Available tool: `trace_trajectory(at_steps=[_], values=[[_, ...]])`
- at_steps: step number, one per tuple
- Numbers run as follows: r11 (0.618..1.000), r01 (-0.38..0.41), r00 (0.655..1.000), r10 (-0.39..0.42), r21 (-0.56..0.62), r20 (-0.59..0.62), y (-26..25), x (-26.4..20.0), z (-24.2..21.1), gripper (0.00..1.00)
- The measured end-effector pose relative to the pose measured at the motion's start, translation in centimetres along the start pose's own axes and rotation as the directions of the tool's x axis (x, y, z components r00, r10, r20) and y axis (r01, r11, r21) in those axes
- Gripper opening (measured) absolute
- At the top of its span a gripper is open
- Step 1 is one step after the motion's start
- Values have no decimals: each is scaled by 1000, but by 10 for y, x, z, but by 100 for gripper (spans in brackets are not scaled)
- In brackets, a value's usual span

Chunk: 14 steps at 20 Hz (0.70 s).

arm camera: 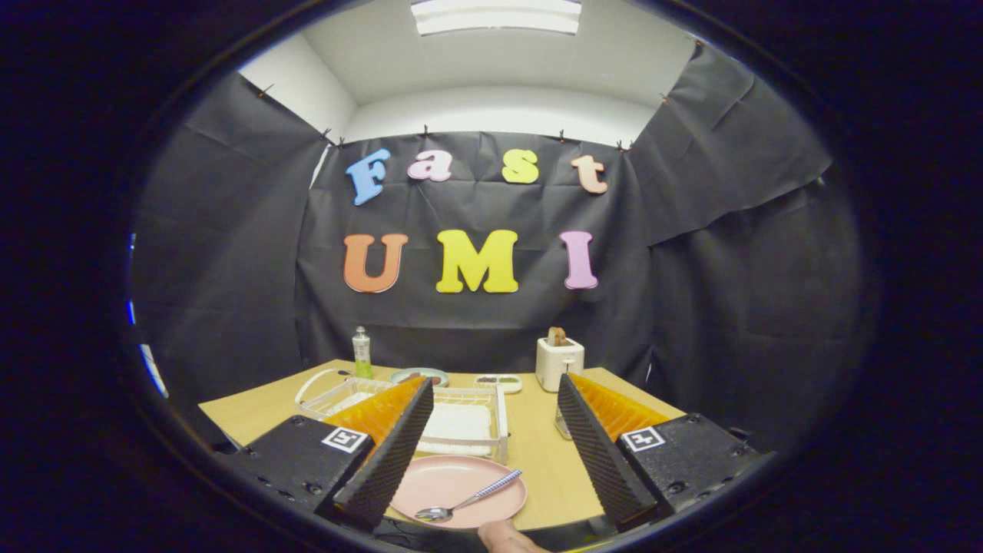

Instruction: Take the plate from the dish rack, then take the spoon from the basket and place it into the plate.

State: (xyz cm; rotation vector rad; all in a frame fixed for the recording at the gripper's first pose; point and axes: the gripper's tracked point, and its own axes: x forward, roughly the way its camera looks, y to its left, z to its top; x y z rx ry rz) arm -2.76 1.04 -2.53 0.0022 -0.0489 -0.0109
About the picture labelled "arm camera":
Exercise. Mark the white divided condiment dish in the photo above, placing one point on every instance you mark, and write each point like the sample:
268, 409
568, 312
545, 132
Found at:
499, 388

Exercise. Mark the white toaster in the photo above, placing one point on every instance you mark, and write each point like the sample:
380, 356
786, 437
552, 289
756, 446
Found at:
557, 369

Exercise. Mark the brown toast slice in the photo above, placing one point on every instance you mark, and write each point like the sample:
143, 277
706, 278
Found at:
557, 336

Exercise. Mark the pink plate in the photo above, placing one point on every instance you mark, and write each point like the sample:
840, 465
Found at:
453, 484

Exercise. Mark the white dish rack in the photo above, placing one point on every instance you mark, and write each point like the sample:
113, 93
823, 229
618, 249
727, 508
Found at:
461, 422

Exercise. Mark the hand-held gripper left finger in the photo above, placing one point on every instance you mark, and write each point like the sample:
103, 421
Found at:
392, 453

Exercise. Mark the light blue plate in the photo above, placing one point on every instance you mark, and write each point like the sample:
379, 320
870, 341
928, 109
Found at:
441, 377

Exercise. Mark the ceiling light panel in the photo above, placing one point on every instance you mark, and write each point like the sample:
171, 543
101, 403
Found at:
495, 15

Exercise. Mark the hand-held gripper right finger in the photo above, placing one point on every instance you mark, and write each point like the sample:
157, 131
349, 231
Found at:
599, 453

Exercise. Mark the green dish soap bottle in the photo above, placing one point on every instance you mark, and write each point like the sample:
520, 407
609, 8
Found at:
362, 357

